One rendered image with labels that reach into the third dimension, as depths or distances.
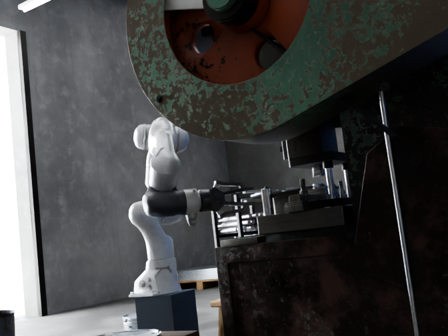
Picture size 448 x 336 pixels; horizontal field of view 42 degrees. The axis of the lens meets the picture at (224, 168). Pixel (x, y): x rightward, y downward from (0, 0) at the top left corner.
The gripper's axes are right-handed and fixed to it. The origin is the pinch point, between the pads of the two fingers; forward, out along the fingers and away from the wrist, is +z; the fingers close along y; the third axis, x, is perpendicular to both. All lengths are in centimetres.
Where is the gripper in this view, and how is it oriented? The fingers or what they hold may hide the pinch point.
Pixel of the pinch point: (254, 195)
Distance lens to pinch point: 201.9
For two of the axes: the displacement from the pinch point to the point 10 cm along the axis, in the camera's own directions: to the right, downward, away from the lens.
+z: 9.4, -0.7, 3.2
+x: -3.1, 1.5, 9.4
